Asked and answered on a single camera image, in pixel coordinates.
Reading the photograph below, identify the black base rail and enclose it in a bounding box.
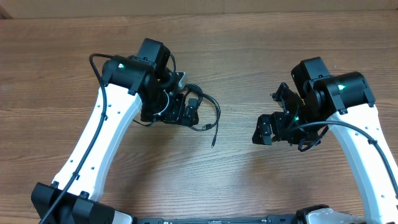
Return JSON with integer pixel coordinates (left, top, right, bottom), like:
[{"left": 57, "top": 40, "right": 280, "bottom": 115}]
[{"left": 132, "top": 214, "right": 298, "bottom": 224}]

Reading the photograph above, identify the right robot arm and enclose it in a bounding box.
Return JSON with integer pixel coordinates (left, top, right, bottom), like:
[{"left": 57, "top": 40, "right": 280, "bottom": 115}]
[{"left": 252, "top": 57, "right": 397, "bottom": 223}]

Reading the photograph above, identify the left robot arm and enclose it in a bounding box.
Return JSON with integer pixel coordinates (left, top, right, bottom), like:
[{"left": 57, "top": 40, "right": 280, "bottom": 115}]
[{"left": 31, "top": 39, "right": 198, "bottom": 224}]

